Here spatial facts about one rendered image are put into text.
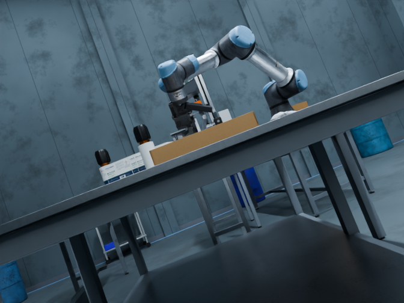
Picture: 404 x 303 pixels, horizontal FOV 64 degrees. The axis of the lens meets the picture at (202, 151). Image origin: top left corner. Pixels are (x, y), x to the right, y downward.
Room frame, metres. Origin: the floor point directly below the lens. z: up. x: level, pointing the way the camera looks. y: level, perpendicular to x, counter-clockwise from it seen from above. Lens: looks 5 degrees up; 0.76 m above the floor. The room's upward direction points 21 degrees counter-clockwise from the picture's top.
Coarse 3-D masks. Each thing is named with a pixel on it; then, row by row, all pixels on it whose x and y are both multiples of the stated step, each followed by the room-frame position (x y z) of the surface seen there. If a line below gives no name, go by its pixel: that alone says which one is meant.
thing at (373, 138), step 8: (376, 120) 6.56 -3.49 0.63; (360, 128) 6.63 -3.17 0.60; (368, 128) 6.56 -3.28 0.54; (376, 128) 6.54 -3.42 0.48; (384, 128) 6.62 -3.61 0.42; (360, 136) 6.69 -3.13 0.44; (368, 136) 6.59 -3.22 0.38; (376, 136) 6.54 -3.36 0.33; (384, 136) 6.56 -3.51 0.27; (360, 144) 6.76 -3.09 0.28; (368, 144) 6.62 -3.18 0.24; (376, 144) 6.55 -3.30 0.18; (384, 144) 6.54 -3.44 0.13; (392, 144) 6.65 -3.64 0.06; (360, 152) 6.87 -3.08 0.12; (368, 152) 6.67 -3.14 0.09; (376, 152) 6.57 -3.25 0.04
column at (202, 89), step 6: (192, 54) 1.92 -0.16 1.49; (198, 78) 1.93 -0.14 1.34; (198, 84) 1.92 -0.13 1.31; (204, 84) 1.92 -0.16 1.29; (204, 90) 1.92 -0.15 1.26; (204, 96) 1.92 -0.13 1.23; (204, 102) 1.92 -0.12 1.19; (210, 102) 1.92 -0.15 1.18; (210, 114) 1.92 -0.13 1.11; (210, 120) 1.96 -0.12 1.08
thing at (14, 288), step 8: (8, 264) 5.18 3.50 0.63; (16, 264) 5.36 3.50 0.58; (0, 272) 5.05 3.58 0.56; (8, 272) 5.14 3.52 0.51; (16, 272) 5.28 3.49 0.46; (0, 280) 5.03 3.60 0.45; (8, 280) 5.11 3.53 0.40; (16, 280) 5.22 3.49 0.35; (0, 288) 5.02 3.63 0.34; (8, 288) 5.09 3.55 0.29; (16, 288) 5.18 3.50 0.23; (24, 288) 5.36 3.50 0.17; (8, 296) 5.06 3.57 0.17; (16, 296) 5.14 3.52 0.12; (24, 296) 5.28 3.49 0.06
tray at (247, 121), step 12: (228, 120) 0.75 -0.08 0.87; (240, 120) 0.75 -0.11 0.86; (252, 120) 0.75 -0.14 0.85; (204, 132) 0.75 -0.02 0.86; (216, 132) 0.75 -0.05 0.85; (228, 132) 0.75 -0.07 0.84; (240, 132) 0.75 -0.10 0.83; (168, 144) 0.75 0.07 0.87; (180, 144) 0.75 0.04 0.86; (192, 144) 0.75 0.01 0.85; (204, 144) 0.75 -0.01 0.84; (156, 156) 0.75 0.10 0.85; (168, 156) 0.75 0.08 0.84
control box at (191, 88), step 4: (192, 80) 1.93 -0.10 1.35; (188, 84) 1.95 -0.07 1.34; (192, 84) 1.93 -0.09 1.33; (196, 84) 1.92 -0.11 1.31; (188, 88) 1.95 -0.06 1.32; (192, 88) 1.94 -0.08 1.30; (196, 88) 1.93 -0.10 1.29; (188, 92) 1.96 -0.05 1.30; (192, 92) 1.95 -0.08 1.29; (196, 92) 1.98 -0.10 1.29; (188, 96) 2.01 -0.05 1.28; (192, 96) 2.05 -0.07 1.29
